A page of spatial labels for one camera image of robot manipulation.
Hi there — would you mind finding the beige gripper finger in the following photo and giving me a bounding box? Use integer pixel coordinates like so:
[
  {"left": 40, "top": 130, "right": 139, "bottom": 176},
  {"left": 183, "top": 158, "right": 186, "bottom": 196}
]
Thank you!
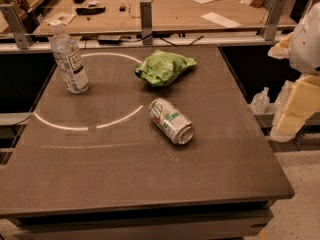
[
  {"left": 270, "top": 74, "right": 320, "bottom": 142},
  {"left": 268, "top": 33, "right": 293, "bottom": 59}
]

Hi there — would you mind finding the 7up soda can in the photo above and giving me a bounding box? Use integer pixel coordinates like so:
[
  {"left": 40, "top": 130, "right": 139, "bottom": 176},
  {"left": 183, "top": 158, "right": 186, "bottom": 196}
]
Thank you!
[{"left": 149, "top": 98, "right": 194, "bottom": 145}]

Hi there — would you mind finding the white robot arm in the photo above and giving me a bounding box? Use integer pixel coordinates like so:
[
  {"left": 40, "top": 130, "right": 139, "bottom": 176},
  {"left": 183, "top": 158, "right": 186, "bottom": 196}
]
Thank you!
[{"left": 268, "top": 3, "right": 320, "bottom": 142}]

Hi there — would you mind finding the small clear sanitizer bottle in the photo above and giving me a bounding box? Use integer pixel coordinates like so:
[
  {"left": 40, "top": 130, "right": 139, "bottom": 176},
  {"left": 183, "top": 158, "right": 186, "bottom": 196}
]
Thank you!
[{"left": 250, "top": 87, "right": 270, "bottom": 114}]

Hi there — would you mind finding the small white paper slip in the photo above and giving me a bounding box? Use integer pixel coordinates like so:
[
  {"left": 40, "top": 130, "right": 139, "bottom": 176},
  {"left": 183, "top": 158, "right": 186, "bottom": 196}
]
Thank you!
[{"left": 202, "top": 12, "right": 240, "bottom": 28}]

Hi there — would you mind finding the wooden background desk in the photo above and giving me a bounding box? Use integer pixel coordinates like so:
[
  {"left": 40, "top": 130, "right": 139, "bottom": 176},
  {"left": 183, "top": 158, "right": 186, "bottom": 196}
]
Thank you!
[{"left": 33, "top": 0, "right": 298, "bottom": 37}]

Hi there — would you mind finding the green crumpled chip bag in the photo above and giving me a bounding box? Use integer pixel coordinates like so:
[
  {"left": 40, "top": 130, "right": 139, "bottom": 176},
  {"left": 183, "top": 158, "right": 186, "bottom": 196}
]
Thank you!
[{"left": 134, "top": 50, "right": 197, "bottom": 87}]

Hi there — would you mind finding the black power adapter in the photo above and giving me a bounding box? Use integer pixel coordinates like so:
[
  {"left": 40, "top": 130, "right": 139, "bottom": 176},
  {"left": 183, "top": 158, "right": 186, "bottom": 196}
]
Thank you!
[{"left": 98, "top": 35, "right": 121, "bottom": 45}]

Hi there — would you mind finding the black tool on desk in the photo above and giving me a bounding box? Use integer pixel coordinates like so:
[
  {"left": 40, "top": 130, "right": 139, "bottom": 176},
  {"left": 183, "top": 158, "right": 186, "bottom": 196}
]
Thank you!
[{"left": 76, "top": 7, "right": 106, "bottom": 15}]

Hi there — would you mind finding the clear plastic water bottle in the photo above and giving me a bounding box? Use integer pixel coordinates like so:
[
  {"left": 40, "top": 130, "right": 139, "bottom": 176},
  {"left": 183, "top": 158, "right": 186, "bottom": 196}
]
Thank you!
[{"left": 50, "top": 20, "right": 89, "bottom": 94}]

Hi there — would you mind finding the right metal bracket post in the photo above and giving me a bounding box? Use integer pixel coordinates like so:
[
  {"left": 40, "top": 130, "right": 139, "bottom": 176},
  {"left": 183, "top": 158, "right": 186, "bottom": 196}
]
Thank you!
[{"left": 262, "top": 0, "right": 286, "bottom": 41}]

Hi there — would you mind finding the metal bracket post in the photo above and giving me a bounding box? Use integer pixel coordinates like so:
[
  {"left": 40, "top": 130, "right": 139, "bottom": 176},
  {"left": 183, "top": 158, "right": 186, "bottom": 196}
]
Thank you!
[
  {"left": 140, "top": 1, "right": 153, "bottom": 45},
  {"left": 262, "top": 0, "right": 286, "bottom": 41},
  {"left": 0, "top": 4, "right": 32, "bottom": 50}
]

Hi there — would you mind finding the middle metal bracket post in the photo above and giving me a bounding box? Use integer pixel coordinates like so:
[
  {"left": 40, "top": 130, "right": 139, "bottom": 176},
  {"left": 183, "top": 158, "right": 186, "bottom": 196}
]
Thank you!
[{"left": 140, "top": 1, "right": 153, "bottom": 45}]

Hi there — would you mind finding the left metal bracket post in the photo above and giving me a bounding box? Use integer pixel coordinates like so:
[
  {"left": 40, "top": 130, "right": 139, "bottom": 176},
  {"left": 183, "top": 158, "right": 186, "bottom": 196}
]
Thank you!
[{"left": 0, "top": 4, "right": 32, "bottom": 50}]

